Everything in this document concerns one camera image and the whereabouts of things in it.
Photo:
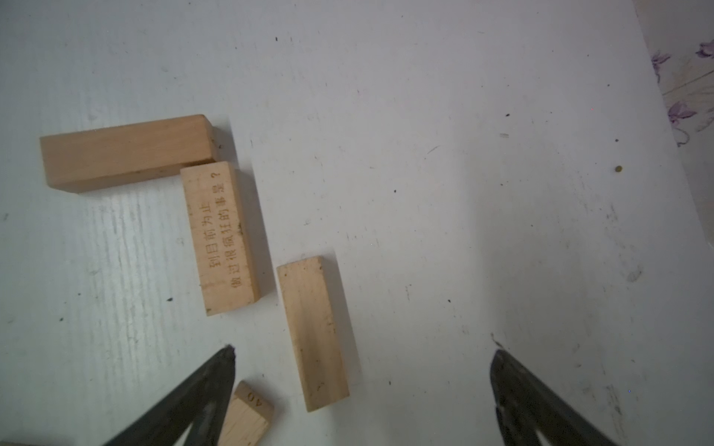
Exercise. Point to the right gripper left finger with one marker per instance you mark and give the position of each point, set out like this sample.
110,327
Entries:
194,410

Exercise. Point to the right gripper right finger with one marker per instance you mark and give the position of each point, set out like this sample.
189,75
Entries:
528,410

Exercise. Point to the wooden block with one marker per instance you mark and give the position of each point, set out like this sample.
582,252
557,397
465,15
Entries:
248,417
103,158
314,333

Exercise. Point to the wooden block engraved text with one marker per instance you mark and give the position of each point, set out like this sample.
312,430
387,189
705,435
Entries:
223,255

